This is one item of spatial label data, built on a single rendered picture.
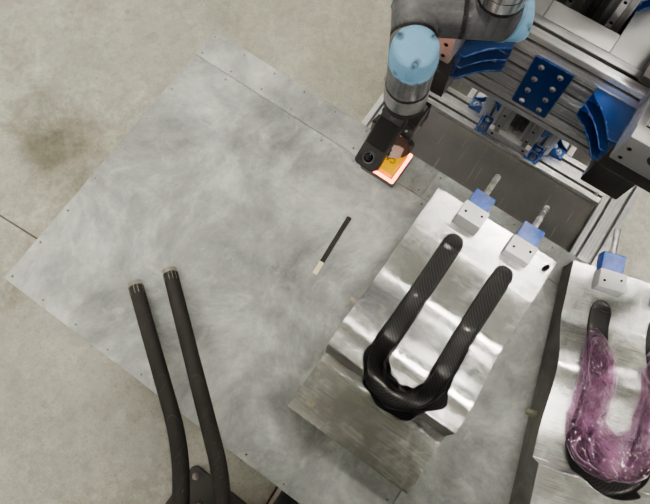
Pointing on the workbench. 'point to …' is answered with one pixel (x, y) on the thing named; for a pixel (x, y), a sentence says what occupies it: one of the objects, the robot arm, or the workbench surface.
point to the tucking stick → (332, 245)
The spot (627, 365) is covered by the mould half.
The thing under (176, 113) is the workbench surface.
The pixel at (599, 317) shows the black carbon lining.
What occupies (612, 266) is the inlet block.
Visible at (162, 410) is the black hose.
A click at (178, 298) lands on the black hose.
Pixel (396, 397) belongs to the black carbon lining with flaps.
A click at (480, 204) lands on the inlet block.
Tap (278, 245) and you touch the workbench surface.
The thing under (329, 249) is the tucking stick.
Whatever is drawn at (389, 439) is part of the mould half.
